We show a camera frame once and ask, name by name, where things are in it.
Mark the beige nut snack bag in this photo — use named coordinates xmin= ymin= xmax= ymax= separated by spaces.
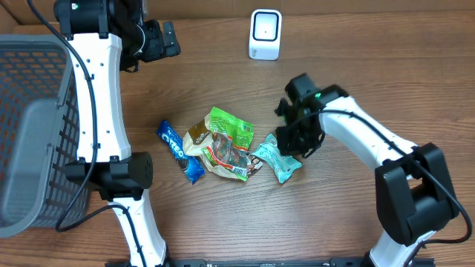
xmin=183 ymin=114 xmax=263 ymax=182

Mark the white barcode scanner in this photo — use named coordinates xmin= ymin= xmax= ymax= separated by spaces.
xmin=249 ymin=9 xmax=282 ymax=61

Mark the blue Oreo cookie pack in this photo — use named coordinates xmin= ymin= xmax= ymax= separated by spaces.
xmin=156 ymin=119 xmax=205 ymax=184

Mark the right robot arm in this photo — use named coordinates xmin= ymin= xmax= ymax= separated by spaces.
xmin=275 ymin=73 xmax=460 ymax=266

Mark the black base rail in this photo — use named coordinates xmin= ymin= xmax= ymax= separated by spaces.
xmin=105 ymin=257 xmax=436 ymax=267

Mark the grey plastic mesh basket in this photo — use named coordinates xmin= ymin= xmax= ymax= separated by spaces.
xmin=1 ymin=34 xmax=79 ymax=238

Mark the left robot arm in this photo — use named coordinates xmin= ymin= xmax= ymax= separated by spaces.
xmin=54 ymin=0 xmax=180 ymax=266

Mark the mint green snack pack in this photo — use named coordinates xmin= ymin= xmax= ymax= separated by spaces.
xmin=252 ymin=133 xmax=302 ymax=184

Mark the green candy snack bag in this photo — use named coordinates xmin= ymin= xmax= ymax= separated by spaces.
xmin=201 ymin=107 xmax=254 ymax=181

